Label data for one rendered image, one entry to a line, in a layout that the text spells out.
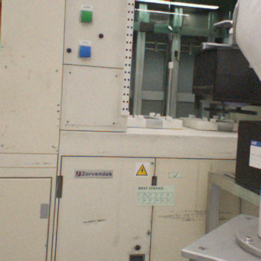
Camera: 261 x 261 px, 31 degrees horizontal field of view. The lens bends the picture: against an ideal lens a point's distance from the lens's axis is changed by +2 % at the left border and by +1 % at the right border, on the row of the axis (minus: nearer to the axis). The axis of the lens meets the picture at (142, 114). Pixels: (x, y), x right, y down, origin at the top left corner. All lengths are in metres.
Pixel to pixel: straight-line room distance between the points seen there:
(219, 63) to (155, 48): 0.81
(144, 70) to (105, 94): 0.97
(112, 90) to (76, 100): 0.11
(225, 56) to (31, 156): 0.70
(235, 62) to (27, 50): 0.68
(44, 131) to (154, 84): 1.08
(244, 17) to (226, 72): 0.84
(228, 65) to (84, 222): 0.69
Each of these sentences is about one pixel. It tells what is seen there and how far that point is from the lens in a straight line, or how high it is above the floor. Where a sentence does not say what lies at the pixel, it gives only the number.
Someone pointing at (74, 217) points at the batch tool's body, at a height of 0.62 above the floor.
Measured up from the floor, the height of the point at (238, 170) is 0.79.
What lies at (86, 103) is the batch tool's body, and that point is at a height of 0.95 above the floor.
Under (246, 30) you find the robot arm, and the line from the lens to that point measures 0.76.
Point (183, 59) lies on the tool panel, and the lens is 2.41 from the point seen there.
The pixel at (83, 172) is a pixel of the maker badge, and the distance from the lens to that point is 1.40.
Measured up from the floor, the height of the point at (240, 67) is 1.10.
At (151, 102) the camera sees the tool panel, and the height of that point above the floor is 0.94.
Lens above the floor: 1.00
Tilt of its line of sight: 3 degrees down
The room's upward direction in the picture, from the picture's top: 3 degrees clockwise
